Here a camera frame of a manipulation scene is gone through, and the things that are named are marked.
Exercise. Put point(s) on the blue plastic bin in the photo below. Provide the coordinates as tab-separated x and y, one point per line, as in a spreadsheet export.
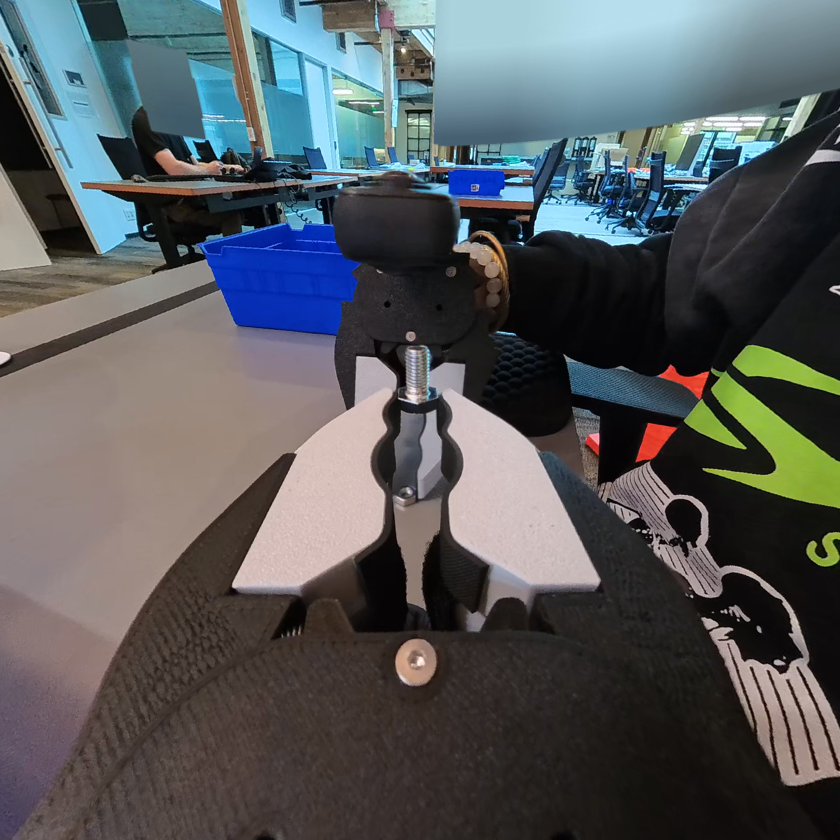
276	276
477	183

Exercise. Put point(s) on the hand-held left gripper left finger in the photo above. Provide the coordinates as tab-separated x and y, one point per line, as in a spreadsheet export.
322	519

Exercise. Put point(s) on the small red object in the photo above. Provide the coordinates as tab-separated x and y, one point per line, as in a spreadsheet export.
670	420

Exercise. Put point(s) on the wooden office desk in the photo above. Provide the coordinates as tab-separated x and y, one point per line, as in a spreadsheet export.
492	200
210	188

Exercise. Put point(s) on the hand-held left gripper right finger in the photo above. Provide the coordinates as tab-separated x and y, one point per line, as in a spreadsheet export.
512	512

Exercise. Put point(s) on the wooden pillar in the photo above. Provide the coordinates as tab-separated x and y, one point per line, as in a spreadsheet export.
246	79

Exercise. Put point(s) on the black round cushion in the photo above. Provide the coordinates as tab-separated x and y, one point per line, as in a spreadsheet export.
532	387

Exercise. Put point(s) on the black printed shirt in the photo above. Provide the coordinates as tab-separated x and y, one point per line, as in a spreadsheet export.
748	525

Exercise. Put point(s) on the silver hex bolt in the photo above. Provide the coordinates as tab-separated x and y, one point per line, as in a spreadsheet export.
419	370

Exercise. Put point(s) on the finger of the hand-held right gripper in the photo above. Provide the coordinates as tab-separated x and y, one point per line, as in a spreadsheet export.
374	378
423	453

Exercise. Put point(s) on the person's right forearm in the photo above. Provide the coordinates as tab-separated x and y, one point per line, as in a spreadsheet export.
656	263

